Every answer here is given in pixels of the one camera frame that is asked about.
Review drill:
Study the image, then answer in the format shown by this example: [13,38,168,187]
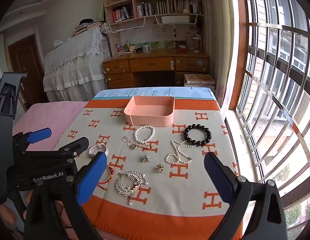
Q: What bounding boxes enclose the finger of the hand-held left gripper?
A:
[25,137,90,165]
[12,127,52,153]

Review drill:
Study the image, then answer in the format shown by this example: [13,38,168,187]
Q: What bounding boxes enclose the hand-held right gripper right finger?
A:
[204,152,288,240]

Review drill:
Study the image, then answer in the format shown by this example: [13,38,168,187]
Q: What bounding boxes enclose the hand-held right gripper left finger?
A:
[24,152,108,240]

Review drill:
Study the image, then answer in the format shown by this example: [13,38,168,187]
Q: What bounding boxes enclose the red beaded bracelet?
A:
[97,165,114,191]

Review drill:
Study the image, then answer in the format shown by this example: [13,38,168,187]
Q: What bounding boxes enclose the pink watch strap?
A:
[89,142,109,158]

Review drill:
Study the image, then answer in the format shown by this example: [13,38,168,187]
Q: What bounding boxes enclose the black bead bracelet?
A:
[183,124,212,147]

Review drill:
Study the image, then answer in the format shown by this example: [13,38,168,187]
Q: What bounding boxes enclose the white pearl necklace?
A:
[165,139,193,166]

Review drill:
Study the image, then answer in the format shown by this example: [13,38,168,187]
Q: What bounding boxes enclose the gold pearl pin brooch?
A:
[131,142,153,151]

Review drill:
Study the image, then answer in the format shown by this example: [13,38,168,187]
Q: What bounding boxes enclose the white pearl bracelet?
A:
[134,125,156,144]

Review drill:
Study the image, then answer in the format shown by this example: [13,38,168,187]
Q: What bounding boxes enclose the pink plastic box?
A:
[124,96,176,128]

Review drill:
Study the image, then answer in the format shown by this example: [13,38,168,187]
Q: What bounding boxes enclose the pink bedsheet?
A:
[12,101,89,152]

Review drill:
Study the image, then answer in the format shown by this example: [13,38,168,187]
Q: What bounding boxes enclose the orange patterned blanket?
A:
[53,97,246,240]

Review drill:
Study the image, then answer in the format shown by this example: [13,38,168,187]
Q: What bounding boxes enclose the brown wooden door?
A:
[7,33,46,106]

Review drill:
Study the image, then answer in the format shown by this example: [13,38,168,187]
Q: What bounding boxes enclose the white lace furniture cover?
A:
[42,26,112,103]

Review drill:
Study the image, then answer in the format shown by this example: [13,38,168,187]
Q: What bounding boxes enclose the light blue printed sheet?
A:
[92,87,216,101]

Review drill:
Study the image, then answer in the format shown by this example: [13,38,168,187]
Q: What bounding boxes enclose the stack of large books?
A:
[183,74,217,88]

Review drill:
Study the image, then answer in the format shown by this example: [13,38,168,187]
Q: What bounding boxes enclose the small desk toys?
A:
[114,40,137,55]

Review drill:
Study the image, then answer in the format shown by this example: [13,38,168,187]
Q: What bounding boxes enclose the wooden desk with drawers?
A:
[102,48,210,89]

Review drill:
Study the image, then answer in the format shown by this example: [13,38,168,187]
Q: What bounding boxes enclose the pile of books and hat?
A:
[71,18,103,37]

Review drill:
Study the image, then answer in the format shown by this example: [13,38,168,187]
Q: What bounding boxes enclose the metal window grille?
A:
[241,0,310,232]

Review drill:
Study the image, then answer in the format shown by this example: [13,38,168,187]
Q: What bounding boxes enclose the wooden bookshelf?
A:
[101,0,206,57]

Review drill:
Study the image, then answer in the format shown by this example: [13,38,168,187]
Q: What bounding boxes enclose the pale curtain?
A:
[199,0,236,107]

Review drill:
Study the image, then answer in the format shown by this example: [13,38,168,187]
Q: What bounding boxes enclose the row of shelf books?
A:
[111,0,204,23]

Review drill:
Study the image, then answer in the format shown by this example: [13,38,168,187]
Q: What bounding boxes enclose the white wire basket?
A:
[108,16,146,33]
[154,13,198,26]

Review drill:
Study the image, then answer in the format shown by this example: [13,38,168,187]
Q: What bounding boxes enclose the wooden window frame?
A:
[228,0,251,111]

